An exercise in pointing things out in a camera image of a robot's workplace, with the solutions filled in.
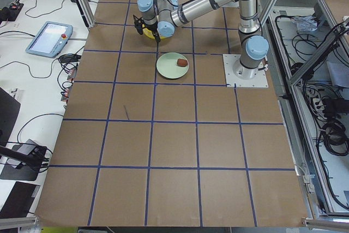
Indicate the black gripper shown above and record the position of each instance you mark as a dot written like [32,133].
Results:
[154,27]

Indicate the brown steamed bun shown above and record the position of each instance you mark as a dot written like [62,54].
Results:
[182,62]

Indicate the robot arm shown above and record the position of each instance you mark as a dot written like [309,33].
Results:
[162,17]

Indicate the yellow steamer basket centre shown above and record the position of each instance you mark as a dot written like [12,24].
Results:
[150,35]

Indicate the light green plate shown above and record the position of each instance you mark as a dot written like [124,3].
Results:
[168,68]

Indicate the teach pendant near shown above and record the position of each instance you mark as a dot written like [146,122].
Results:
[50,40]

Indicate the white crumpled cloth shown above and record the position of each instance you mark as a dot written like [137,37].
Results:
[305,23]

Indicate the black laptop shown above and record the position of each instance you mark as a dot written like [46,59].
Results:
[10,109]

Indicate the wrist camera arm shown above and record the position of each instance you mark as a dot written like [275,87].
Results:
[138,24]

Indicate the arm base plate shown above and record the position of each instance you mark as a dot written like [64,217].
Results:
[238,76]

